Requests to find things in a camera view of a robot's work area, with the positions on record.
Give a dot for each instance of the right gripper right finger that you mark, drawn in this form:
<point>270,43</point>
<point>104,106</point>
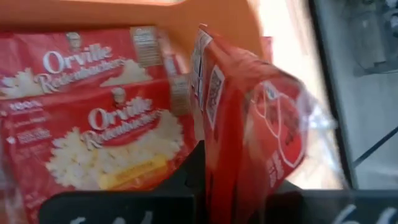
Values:
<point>287,186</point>

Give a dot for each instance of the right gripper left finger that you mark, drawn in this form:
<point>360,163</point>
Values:
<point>192,174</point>

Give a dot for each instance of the red Orville popcorn bag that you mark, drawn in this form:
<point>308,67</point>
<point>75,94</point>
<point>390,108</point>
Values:
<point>236,124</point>
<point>77,62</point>
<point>93,140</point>

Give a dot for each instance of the orange plastic basket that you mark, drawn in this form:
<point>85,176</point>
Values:
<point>217,18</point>

